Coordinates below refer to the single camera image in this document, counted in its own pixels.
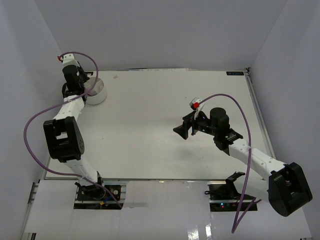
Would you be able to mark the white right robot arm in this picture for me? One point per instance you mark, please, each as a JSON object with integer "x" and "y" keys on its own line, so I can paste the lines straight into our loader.
{"x": 282, "y": 185}

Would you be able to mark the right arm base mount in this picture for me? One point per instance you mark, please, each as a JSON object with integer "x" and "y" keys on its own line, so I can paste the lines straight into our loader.
{"x": 223, "y": 197}

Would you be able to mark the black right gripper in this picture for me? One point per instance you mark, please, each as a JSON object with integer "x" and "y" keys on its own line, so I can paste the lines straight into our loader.
{"x": 189, "y": 121}

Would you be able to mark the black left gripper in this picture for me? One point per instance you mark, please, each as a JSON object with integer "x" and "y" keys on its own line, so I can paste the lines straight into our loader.
{"x": 80, "y": 70}

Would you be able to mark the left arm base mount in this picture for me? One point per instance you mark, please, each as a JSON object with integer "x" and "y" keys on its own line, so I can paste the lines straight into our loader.
{"x": 95, "y": 198}

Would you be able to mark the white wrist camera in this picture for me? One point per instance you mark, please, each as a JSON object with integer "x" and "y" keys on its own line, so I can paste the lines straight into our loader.
{"x": 196, "y": 106}
{"x": 67, "y": 58}

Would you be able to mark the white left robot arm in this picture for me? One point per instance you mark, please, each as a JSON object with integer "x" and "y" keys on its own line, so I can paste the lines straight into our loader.
{"x": 63, "y": 137}

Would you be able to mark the right table label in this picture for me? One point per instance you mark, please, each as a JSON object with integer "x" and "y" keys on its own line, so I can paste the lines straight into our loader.
{"x": 234, "y": 73}

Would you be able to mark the white round divided container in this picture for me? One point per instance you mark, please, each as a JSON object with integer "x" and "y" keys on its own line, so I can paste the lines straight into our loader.
{"x": 98, "y": 94}

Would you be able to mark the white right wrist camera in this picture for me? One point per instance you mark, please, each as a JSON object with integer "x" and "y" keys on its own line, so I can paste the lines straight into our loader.
{"x": 196, "y": 106}

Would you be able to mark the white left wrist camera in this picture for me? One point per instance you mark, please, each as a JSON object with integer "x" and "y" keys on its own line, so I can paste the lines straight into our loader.
{"x": 67, "y": 58}

